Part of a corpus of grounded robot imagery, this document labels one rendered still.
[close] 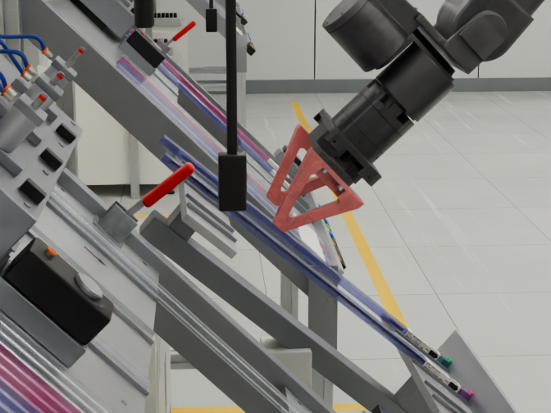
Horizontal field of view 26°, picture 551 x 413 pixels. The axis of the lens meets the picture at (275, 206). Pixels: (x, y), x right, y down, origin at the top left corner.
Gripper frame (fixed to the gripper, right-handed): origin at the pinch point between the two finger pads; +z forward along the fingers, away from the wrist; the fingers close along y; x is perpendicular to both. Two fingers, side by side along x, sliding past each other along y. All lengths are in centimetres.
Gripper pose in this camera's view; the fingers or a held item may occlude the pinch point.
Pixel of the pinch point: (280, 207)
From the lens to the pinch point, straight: 112.2
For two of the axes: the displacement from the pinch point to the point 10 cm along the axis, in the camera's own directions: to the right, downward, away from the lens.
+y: 0.7, 2.5, -9.7
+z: -7.3, 6.8, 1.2
